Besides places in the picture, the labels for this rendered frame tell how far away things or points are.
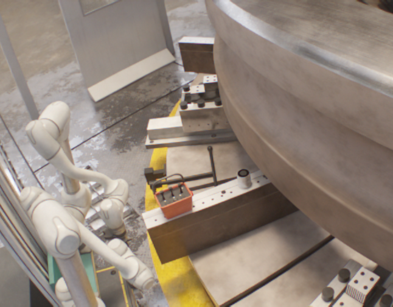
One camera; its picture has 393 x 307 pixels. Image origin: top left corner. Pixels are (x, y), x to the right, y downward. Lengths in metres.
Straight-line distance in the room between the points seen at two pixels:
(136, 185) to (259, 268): 1.61
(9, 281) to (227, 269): 1.33
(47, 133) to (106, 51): 3.37
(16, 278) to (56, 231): 0.99
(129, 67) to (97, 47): 0.58
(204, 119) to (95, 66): 2.25
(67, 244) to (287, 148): 1.18
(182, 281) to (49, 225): 1.72
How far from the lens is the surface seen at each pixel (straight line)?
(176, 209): 2.39
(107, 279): 2.75
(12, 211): 2.07
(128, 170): 3.94
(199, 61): 4.45
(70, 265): 1.55
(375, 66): 1.45
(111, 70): 5.32
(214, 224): 2.57
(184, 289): 2.94
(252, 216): 2.67
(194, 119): 3.32
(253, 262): 2.62
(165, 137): 3.56
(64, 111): 2.05
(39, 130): 1.91
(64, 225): 1.40
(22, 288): 2.28
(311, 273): 2.55
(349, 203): 1.82
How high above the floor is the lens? 2.47
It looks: 38 degrees down
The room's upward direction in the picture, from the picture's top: 12 degrees counter-clockwise
